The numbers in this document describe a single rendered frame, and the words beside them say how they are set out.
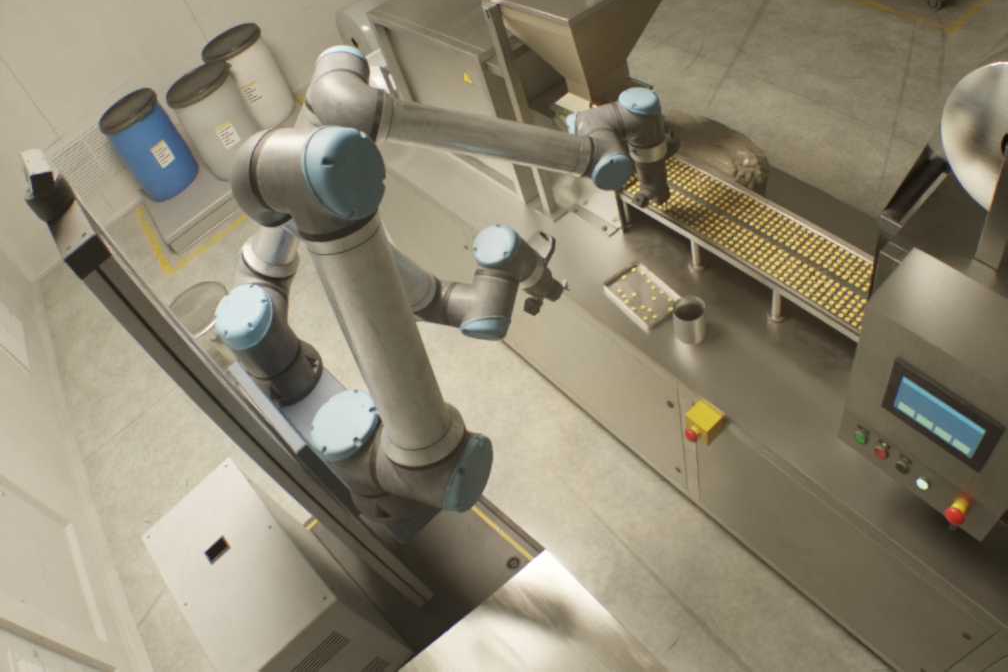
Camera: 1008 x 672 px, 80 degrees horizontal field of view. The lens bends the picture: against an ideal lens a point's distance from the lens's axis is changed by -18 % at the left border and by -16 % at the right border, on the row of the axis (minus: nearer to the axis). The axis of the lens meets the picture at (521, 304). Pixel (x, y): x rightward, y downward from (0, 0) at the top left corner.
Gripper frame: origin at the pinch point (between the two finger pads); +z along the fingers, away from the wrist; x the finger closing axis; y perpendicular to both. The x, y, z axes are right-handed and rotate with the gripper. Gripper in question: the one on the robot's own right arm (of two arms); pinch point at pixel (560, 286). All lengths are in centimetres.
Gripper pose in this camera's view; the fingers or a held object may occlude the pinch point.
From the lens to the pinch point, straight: 171.9
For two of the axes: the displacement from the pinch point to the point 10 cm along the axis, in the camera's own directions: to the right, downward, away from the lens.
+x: 8.0, 3.9, -4.5
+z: 3.6, 2.7, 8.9
